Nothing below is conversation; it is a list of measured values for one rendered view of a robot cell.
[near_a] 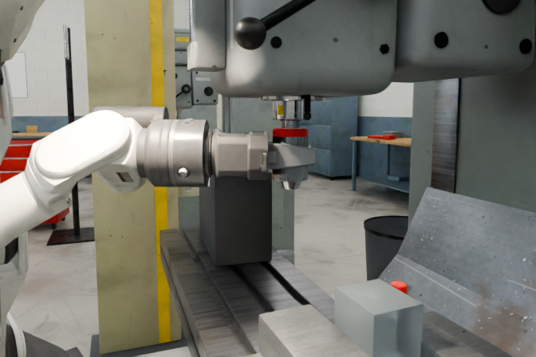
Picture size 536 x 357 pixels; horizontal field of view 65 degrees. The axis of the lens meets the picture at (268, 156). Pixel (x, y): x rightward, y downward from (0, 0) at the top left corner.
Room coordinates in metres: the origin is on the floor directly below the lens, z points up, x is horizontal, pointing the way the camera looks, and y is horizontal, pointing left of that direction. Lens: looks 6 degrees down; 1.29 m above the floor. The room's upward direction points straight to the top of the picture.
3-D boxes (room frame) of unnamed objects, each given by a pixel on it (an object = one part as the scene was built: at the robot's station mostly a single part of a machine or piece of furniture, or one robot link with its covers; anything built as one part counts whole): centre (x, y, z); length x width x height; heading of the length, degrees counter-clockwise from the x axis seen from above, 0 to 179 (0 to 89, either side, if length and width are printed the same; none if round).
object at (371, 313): (0.36, -0.10, 1.10); 0.06 x 0.05 x 0.06; 23
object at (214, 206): (0.93, 0.08, 1.08); 0.22 x 0.12 x 0.20; 17
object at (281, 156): (0.52, -0.03, 1.23); 0.06 x 0.02 x 0.03; 91
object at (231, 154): (0.55, 0.06, 1.23); 0.13 x 0.12 x 0.10; 2
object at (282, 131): (0.55, -0.03, 1.26); 0.05 x 0.05 x 0.01
